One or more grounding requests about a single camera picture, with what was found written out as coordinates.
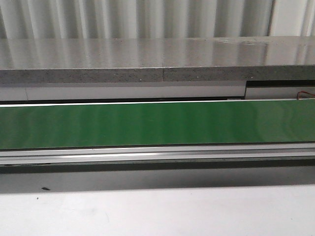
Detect green conveyor belt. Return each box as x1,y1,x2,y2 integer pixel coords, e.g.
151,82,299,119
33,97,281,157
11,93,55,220
0,99,315,150

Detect grey granite countertop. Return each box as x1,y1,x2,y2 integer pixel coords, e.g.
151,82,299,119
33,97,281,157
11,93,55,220
0,36,315,84

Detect white corrugated curtain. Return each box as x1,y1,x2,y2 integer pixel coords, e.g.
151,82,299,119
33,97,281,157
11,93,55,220
0,0,315,39

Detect red wire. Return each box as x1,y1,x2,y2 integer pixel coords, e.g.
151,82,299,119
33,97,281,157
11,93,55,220
296,90,315,100

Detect silver conveyor frame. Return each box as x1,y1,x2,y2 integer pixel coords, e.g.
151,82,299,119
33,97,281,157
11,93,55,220
0,101,315,166

